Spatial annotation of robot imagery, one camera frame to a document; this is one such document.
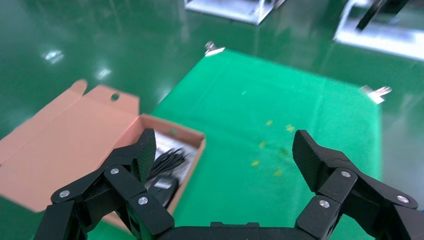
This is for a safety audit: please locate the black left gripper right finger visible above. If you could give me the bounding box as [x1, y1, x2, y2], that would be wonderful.
[292, 129, 424, 240]

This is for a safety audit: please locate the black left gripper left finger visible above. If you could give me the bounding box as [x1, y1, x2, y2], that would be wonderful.
[33, 128, 176, 240]

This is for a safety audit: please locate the black data cable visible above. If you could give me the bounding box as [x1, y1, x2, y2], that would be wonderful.
[147, 147, 190, 182]

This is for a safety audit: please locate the orange cardboard box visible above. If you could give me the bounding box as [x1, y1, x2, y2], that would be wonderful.
[0, 78, 207, 233]

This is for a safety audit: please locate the white printed manual sheet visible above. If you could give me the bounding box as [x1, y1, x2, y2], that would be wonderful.
[152, 130, 200, 186]

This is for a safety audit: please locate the silver binder clip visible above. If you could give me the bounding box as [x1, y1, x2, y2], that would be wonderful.
[360, 85, 393, 106]
[204, 41, 226, 58]

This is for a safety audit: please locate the green cloth mat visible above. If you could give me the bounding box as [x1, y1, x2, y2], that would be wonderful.
[84, 49, 384, 240]

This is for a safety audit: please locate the black angled bar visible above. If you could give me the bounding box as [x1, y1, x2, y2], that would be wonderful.
[355, 0, 411, 32]

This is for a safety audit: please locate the silver metal frame base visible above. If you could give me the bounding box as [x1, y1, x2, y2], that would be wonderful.
[332, 0, 424, 63]
[184, 0, 286, 26]

